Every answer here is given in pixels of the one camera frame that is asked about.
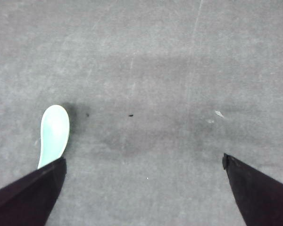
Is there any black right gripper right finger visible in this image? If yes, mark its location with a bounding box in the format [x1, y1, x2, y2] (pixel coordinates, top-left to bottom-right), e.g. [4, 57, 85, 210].
[222, 153, 283, 226]

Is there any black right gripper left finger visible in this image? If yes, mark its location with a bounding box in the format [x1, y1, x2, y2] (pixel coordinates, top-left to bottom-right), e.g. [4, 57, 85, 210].
[0, 157, 67, 226]

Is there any mint green plastic spoon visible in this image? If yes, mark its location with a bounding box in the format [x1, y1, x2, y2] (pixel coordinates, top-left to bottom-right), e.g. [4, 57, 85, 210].
[37, 105, 70, 169]

